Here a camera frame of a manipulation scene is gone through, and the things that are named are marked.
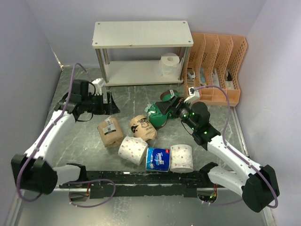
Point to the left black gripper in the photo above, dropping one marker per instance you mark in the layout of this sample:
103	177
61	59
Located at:
110	108

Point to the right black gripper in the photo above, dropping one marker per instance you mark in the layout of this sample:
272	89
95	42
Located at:
174	105

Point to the green roll with brown end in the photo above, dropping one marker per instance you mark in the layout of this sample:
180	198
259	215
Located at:
167	95

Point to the green roll with torn top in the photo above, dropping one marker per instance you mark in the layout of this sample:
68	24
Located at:
155	117

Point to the brown roll with QR label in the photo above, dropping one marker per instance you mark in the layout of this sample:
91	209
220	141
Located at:
110	132

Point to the brown roll with cartoon print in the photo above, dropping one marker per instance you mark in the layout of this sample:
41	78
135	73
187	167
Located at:
142	128

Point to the plain white paper roll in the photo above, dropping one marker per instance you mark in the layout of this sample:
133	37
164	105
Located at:
169	65

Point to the floral white roll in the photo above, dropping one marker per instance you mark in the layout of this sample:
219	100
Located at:
181	158
133	149

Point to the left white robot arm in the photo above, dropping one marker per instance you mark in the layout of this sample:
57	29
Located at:
33	170

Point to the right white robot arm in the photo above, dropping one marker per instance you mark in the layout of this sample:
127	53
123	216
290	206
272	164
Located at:
255	184

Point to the white two-tier shelf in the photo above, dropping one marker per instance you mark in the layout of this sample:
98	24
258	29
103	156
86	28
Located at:
140	34

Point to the blue Tempo tissue roll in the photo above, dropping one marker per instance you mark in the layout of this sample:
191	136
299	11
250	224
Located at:
158	159

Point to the orange plastic file organizer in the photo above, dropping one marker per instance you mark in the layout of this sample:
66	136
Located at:
214	62

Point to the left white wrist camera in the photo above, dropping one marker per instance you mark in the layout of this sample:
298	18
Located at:
99	85

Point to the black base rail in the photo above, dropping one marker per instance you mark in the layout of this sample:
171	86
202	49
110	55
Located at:
154	183

